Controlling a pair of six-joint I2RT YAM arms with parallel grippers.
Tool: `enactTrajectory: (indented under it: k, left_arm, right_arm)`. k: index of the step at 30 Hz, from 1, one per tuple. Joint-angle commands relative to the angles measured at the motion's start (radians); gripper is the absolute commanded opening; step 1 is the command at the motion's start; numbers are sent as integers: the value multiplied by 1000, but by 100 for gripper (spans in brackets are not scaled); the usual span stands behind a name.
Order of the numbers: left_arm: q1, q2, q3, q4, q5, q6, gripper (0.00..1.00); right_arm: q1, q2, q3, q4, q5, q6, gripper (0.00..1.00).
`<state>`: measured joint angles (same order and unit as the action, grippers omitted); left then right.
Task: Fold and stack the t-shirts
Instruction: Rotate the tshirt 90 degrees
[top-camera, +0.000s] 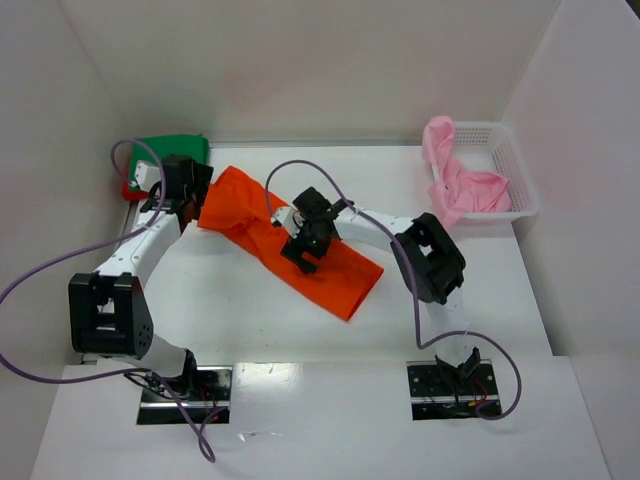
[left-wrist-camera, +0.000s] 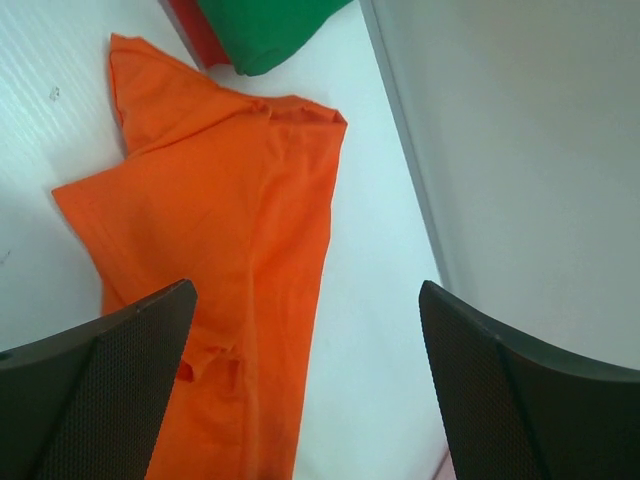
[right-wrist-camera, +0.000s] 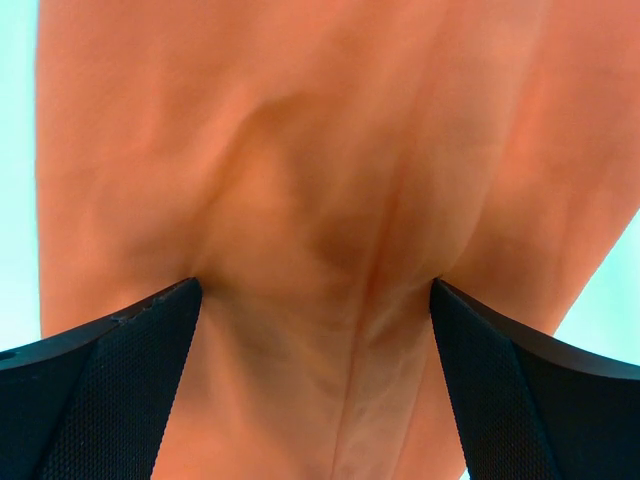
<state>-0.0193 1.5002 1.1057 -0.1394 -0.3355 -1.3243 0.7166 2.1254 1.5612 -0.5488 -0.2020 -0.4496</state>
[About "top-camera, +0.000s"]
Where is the orange t shirt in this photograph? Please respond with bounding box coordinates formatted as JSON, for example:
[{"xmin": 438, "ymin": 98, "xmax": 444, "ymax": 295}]
[{"xmin": 196, "ymin": 166, "xmax": 385, "ymax": 323}]

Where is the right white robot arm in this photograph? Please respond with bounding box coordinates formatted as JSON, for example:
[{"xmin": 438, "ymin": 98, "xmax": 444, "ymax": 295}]
[{"xmin": 270, "ymin": 187, "xmax": 480, "ymax": 393}]

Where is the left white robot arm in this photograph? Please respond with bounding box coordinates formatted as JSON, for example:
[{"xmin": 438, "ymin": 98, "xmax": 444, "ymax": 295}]
[{"xmin": 68, "ymin": 155, "xmax": 214, "ymax": 398}]

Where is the folded green t shirt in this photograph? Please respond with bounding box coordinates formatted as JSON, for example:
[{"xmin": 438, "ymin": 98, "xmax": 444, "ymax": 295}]
[{"xmin": 128, "ymin": 134, "xmax": 210, "ymax": 177}]

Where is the folded red t shirt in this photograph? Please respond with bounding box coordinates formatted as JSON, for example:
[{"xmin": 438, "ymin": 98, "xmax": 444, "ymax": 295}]
[{"xmin": 121, "ymin": 182, "xmax": 148, "ymax": 202}]

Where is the pink t shirt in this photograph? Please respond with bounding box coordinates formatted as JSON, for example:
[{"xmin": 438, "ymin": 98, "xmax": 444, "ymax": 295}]
[{"xmin": 422, "ymin": 116, "xmax": 511, "ymax": 228}]

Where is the white plastic basket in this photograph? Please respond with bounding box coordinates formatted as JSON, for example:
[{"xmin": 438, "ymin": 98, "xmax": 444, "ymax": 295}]
[{"xmin": 426, "ymin": 120, "xmax": 540, "ymax": 225}]

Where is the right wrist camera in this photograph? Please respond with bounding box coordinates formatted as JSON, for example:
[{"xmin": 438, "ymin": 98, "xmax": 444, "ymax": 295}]
[{"xmin": 271, "ymin": 206, "xmax": 297, "ymax": 234}]

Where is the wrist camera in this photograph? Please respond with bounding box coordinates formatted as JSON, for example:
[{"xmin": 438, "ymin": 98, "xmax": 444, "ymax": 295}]
[
  {"xmin": 271, "ymin": 206, "xmax": 297, "ymax": 234},
  {"xmin": 133, "ymin": 161, "xmax": 161, "ymax": 192}
]

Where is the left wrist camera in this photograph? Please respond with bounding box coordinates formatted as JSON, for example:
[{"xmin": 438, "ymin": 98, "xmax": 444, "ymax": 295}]
[{"xmin": 133, "ymin": 161, "xmax": 161, "ymax": 192}]

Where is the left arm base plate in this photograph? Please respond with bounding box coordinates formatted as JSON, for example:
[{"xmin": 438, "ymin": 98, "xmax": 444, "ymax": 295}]
[{"xmin": 130, "ymin": 366, "xmax": 233, "ymax": 426}]

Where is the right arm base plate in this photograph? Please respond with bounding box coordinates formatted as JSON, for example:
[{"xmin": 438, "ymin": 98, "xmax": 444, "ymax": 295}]
[{"xmin": 406, "ymin": 360, "xmax": 502, "ymax": 421}]

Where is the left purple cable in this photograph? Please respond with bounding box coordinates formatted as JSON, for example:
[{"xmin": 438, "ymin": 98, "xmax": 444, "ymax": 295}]
[{"xmin": 0, "ymin": 138, "xmax": 221, "ymax": 464}]

